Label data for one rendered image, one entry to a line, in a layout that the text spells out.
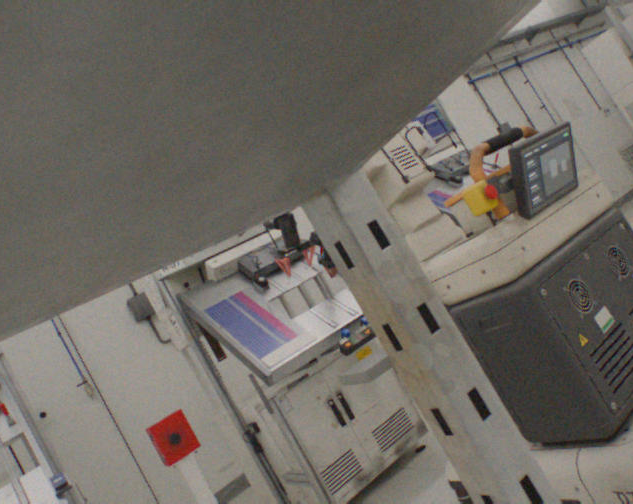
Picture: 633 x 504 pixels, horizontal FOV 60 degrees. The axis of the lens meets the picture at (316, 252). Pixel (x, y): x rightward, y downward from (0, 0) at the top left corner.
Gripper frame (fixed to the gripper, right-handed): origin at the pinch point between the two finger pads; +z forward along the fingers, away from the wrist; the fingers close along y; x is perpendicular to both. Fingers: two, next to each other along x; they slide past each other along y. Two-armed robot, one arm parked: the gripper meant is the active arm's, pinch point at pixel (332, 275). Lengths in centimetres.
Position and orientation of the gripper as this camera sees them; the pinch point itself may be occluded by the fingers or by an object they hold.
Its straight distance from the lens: 256.4
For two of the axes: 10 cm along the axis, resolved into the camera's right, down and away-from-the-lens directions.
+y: -7.5, 3.9, -5.3
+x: 6.5, 2.8, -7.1
